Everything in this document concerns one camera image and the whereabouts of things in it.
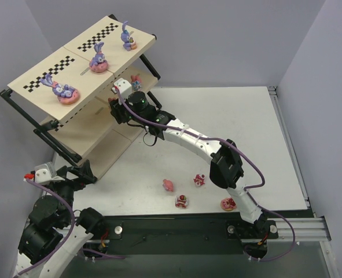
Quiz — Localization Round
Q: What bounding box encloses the pink bear strawberry donut toy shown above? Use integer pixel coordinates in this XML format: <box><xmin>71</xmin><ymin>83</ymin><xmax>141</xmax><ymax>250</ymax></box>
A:
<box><xmin>220</xmin><ymin>197</ymin><xmax>237</xmax><ymax>211</ymax></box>

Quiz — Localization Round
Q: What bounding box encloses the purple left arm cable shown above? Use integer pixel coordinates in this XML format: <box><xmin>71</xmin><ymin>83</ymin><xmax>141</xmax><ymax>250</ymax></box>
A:
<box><xmin>14</xmin><ymin>179</ymin><xmax>125</xmax><ymax>276</ymax></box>

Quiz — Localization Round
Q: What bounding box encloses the beige three-tier shelf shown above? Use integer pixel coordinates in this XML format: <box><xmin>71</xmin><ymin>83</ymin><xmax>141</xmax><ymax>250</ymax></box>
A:
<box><xmin>0</xmin><ymin>15</ymin><xmax>160</xmax><ymax>178</ymax></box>

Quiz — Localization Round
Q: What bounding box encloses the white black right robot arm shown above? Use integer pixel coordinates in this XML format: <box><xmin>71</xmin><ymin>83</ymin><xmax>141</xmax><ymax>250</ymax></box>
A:
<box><xmin>108</xmin><ymin>91</ymin><xmax>262</xmax><ymax>224</ymax></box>

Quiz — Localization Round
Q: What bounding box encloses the pink bear red cake toy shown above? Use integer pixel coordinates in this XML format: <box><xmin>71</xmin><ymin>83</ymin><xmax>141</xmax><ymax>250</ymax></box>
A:
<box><xmin>193</xmin><ymin>174</ymin><xmax>205</xmax><ymax>187</ymax></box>

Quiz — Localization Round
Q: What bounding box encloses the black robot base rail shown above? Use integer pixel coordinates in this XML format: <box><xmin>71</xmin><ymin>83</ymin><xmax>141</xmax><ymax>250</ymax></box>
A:
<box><xmin>77</xmin><ymin>208</ymin><xmax>278</xmax><ymax>257</ymax></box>

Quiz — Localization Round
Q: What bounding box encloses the strawberry cake slice toy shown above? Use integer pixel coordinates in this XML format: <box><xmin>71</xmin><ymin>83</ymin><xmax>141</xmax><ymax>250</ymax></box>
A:
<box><xmin>175</xmin><ymin>195</ymin><xmax>188</xmax><ymax>209</ymax></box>

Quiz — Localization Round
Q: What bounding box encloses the pink figure blue sunglasses toy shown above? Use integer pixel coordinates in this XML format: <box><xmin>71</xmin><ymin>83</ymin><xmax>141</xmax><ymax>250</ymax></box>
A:
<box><xmin>131</xmin><ymin>74</ymin><xmax>142</xmax><ymax>92</ymax></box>

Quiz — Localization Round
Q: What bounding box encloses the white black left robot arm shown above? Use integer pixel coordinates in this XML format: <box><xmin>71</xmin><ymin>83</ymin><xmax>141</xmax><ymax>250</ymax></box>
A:
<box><xmin>14</xmin><ymin>161</ymin><xmax>109</xmax><ymax>277</ymax></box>

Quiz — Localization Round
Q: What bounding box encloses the purple bunny holding cupcake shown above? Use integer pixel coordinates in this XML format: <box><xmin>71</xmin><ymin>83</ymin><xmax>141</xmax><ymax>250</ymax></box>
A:
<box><xmin>120</xmin><ymin>21</ymin><xmax>137</xmax><ymax>51</ymax></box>

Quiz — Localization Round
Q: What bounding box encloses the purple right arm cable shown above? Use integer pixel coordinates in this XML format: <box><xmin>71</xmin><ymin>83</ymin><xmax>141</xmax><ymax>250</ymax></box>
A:
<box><xmin>115</xmin><ymin>86</ymin><xmax>297</xmax><ymax>263</ymax></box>

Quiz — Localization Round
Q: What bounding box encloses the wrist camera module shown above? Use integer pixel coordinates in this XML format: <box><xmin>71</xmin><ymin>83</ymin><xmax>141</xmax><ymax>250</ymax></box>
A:
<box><xmin>111</xmin><ymin>78</ymin><xmax>133</xmax><ymax>100</ymax></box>
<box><xmin>24</xmin><ymin>162</ymin><xmax>65</xmax><ymax>185</ymax></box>

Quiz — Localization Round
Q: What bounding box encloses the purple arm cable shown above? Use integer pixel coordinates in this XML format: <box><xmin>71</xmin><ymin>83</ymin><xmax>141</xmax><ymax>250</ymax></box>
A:
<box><xmin>14</xmin><ymin>179</ymin><xmax>125</xmax><ymax>276</ymax></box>
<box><xmin>115</xmin><ymin>86</ymin><xmax>297</xmax><ymax>263</ymax></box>

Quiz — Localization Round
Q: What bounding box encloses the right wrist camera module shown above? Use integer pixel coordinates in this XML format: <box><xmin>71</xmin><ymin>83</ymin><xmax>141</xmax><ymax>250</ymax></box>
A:
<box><xmin>111</xmin><ymin>78</ymin><xmax>133</xmax><ymax>100</ymax></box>

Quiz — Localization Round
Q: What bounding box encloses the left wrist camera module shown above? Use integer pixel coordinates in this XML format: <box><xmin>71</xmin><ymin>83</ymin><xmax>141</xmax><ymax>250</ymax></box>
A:
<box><xmin>24</xmin><ymin>162</ymin><xmax>65</xmax><ymax>185</ymax></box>

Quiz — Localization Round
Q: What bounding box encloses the aluminium table frame rail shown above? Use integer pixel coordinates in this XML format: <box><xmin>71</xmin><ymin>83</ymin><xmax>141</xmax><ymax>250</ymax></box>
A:
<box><xmin>273</xmin><ymin>217</ymin><xmax>331</xmax><ymax>242</ymax></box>

